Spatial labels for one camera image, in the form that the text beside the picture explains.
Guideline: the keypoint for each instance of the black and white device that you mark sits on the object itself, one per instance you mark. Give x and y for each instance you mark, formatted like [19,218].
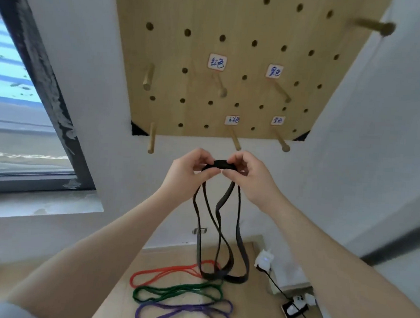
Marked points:
[295,307]

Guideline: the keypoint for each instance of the black resistance band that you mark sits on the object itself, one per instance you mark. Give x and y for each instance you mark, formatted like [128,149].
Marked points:
[219,163]

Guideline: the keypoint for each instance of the person's right thumb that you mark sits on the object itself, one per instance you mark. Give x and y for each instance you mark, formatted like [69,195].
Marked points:
[234,172]

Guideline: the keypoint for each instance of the wooden pegboard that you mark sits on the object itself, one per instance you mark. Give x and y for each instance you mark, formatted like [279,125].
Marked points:
[202,57]

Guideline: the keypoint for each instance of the purple resistance band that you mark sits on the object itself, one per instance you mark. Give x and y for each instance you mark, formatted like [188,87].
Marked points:
[186,307]

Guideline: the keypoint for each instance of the person's left thumb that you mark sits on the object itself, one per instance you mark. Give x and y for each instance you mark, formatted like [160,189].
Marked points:
[207,169]

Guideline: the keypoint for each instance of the dark window frame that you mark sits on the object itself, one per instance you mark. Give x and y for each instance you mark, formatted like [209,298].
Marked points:
[44,83]

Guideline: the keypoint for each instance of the red resistance band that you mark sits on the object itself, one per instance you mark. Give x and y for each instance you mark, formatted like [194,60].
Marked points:
[169,269]

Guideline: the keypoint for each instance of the white paper label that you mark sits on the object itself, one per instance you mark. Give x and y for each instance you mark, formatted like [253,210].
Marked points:
[217,62]
[232,120]
[278,121]
[274,71]

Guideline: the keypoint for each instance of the person's right hand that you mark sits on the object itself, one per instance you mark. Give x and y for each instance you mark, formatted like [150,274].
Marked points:
[254,183]

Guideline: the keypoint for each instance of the grey window sill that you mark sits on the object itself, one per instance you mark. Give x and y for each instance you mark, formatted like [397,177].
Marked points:
[40,205]

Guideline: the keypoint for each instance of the person's left forearm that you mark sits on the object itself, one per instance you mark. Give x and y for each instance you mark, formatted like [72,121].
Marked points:
[94,256]

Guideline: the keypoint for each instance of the white power adapter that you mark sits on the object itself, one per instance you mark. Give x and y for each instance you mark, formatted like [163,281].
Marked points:
[264,259]

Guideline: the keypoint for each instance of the person's right forearm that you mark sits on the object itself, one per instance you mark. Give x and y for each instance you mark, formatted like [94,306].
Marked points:
[348,275]

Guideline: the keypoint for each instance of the black corner bracket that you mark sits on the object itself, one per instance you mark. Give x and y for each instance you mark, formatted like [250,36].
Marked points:
[302,136]
[138,129]

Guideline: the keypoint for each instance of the white wall socket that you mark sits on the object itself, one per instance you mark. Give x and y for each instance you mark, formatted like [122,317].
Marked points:
[200,230]

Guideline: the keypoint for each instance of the green resistance band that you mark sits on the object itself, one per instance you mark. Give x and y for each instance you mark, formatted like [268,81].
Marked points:
[188,287]

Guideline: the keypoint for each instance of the person's left hand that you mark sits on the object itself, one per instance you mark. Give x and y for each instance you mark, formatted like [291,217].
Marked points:
[180,176]

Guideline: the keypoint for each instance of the wooden peg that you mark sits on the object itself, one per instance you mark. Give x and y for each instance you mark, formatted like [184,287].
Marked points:
[234,139]
[282,91]
[374,26]
[282,142]
[151,139]
[220,86]
[148,77]

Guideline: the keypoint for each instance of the grey sleeve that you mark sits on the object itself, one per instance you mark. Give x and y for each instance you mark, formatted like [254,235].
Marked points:
[3,311]

